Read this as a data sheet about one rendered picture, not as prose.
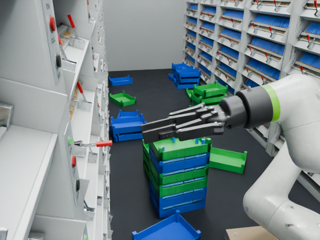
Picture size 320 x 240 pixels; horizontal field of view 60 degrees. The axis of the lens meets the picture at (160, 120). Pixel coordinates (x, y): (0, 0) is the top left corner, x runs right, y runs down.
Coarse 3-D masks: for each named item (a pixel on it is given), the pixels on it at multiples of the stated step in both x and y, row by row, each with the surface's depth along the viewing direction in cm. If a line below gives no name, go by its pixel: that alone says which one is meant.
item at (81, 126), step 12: (84, 84) 101; (96, 84) 102; (72, 96) 92; (72, 108) 83; (84, 120) 78; (72, 132) 70; (84, 132) 72; (84, 168) 58; (84, 180) 47; (84, 192) 48
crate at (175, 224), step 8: (176, 216) 158; (160, 224) 154; (168, 224) 158; (176, 224) 158; (184, 224) 155; (136, 232) 143; (144, 232) 148; (152, 232) 152; (160, 232) 153; (168, 232) 153; (176, 232) 153; (184, 232) 153; (192, 232) 150; (200, 232) 143
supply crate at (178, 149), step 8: (152, 144) 154; (160, 144) 161; (168, 144) 161; (176, 144) 161; (184, 144) 161; (192, 144) 161; (200, 144) 161; (208, 144) 152; (160, 152) 143; (168, 152) 145; (176, 152) 147; (184, 152) 148; (192, 152) 150; (200, 152) 152; (160, 160) 145
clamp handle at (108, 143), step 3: (99, 141) 63; (102, 141) 63; (105, 141) 63; (108, 141) 63; (111, 141) 63; (81, 144) 62; (84, 144) 62; (87, 144) 62; (90, 144) 62; (93, 144) 62; (96, 144) 62; (99, 144) 62; (102, 144) 62; (105, 144) 62; (108, 144) 62; (111, 144) 62
